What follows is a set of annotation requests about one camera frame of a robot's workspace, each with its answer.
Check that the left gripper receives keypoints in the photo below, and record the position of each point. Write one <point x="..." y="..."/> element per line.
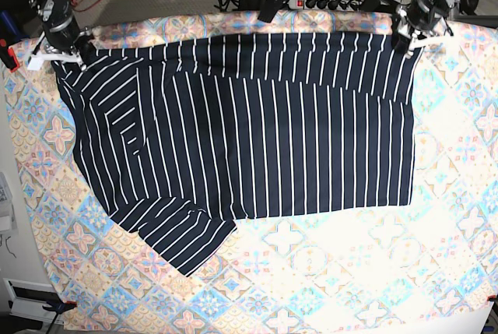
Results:
<point x="418" y="15"/>

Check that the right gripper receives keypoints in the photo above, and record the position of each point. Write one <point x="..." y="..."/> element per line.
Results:
<point x="65" y="36"/>

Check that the navy white striped T-shirt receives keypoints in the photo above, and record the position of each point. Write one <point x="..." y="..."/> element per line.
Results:
<point x="180" y="141"/>

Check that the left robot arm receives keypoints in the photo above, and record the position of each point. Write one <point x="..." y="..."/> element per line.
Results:
<point x="442" y="31"/>

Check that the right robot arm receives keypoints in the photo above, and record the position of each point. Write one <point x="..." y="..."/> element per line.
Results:
<point x="43" y="52"/>

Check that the red black clamp upper left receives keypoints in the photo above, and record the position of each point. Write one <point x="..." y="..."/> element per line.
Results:
<point x="8" y="56"/>

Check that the white power strip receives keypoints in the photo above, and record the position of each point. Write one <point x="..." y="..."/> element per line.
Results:
<point x="325" y="5"/>

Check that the black remote-like device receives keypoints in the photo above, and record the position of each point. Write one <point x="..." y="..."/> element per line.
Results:
<point x="269" y="9"/>

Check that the white papers left edge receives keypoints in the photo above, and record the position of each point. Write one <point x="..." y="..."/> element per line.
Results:
<point x="7" y="214"/>

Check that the white box lower left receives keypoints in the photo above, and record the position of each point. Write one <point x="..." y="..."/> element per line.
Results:
<point x="27" y="300"/>

